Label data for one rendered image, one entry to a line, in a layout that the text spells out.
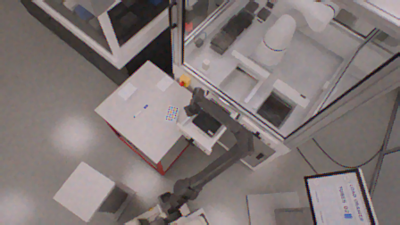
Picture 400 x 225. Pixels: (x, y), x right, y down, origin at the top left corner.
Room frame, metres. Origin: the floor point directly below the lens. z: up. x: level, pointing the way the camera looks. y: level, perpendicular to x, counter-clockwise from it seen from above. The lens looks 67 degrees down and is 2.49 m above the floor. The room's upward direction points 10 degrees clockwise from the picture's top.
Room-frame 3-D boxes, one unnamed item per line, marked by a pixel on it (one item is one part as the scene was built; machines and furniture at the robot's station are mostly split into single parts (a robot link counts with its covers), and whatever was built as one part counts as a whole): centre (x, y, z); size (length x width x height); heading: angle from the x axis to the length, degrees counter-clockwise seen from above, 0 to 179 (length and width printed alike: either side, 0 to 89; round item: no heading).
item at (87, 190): (0.04, 0.65, 0.38); 0.30 x 0.30 x 0.76; 68
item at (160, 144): (0.70, 0.36, 0.38); 0.62 x 0.58 x 0.76; 61
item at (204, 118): (0.66, -0.09, 0.87); 0.22 x 0.18 x 0.06; 151
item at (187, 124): (0.66, -0.09, 0.86); 0.40 x 0.26 x 0.06; 151
